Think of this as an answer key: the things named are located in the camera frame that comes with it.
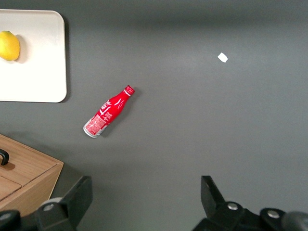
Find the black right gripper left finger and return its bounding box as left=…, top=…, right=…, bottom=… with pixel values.
left=36, top=175, right=94, bottom=231

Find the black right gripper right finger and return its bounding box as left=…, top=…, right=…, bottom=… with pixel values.
left=192, top=175, right=289, bottom=231

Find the red soda can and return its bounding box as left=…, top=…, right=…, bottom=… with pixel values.
left=83, top=85, right=136, bottom=139

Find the beige plastic tray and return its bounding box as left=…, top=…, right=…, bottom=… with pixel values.
left=0, top=9, right=67, bottom=103

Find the wooden drawer cabinet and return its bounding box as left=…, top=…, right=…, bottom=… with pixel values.
left=0, top=133, right=64, bottom=217

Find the wooden drawer front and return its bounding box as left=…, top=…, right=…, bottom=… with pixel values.
left=0, top=138, right=59, bottom=186
left=0, top=175, right=23, bottom=202

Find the small white paper scrap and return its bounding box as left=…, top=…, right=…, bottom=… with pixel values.
left=217, top=52, right=229, bottom=64

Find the yellow lemon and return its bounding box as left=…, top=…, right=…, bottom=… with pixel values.
left=0, top=30, right=21, bottom=62

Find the black metal drawer handle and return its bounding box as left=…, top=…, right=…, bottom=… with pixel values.
left=0, top=148, right=11, bottom=167

